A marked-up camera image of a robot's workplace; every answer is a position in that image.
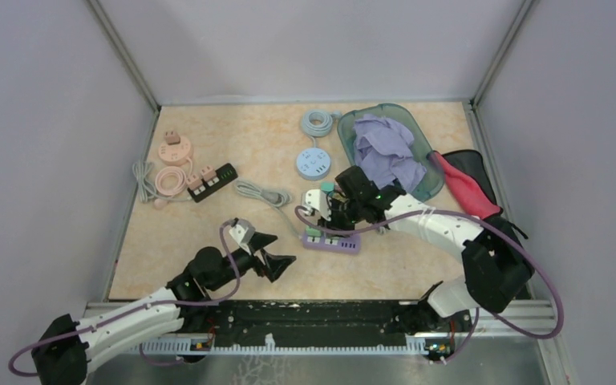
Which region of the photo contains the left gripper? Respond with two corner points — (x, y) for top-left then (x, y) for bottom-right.
(209, 231), (295, 290)

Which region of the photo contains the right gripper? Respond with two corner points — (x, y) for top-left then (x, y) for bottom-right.
(318, 197), (364, 237)

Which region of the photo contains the teal USB charger plug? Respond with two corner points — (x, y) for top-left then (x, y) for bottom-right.
(320, 182), (335, 194)

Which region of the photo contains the green plug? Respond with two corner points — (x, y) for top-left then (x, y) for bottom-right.
(305, 227), (322, 238)

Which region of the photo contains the blue round power socket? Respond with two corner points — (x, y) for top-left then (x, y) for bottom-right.
(295, 147), (332, 180)

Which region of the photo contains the black power strip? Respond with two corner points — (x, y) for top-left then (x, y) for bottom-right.
(185, 163), (238, 203)

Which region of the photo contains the purple power strip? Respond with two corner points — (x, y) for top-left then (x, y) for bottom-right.
(302, 233), (361, 255)

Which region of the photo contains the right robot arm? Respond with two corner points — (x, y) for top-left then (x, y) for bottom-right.
(303, 166), (534, 330)

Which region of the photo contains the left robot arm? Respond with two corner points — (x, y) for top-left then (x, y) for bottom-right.
(30, 233), (296, 384)

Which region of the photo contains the pink round power socket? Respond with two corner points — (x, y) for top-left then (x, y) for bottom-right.
(157, 136), (193, 166)

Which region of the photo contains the lavender cloth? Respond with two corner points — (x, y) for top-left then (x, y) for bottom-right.
(353, 114), (427, 193)

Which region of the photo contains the teal plastic basin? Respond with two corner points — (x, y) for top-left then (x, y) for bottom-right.
(337, 103), (444, 201)

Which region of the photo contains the red and black bag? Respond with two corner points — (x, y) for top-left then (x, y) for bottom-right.
(428, 152), (503, 221)

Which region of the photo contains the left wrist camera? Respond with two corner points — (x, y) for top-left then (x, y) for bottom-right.
(229, 218), (256, 254)

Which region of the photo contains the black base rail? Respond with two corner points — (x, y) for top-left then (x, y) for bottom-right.
(179, 300), (472, 348)

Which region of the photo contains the pink coiled cable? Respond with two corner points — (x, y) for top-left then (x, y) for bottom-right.
(153, 165), (188, 209)

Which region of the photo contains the grey cable bundle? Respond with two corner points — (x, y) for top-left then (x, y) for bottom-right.
(132, 160), (193, 204)

